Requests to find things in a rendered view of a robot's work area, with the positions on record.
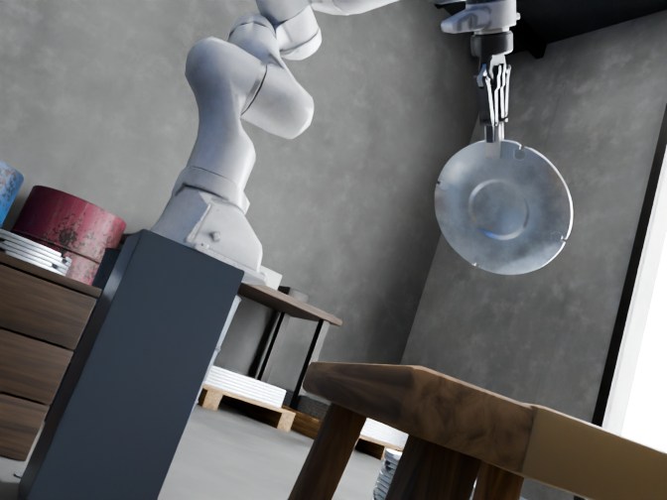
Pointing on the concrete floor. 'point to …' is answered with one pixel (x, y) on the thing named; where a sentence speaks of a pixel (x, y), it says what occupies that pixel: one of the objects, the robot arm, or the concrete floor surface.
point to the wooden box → (35, 345)
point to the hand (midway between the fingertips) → (494, 140)
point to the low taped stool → (467, 440)
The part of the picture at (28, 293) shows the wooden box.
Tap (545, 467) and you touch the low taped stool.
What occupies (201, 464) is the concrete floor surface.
